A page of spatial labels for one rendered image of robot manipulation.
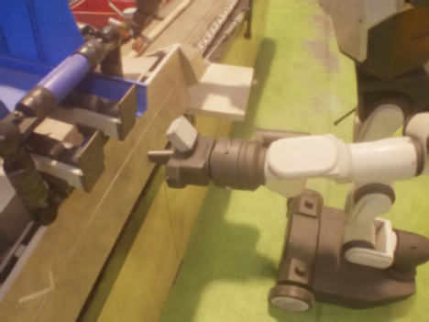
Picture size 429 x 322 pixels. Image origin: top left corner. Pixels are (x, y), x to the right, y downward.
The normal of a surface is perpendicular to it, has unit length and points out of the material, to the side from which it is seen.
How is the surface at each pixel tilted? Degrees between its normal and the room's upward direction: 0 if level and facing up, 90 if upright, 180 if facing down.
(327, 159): 25
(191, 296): 0
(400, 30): 90
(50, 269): 80
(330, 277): 0
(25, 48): 88
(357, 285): 0
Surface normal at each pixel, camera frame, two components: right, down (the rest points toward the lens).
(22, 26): -0.26, 0.68
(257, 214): 0.01, -0.68
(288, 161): -0.25, -0.37
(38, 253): 0.95, 0.09
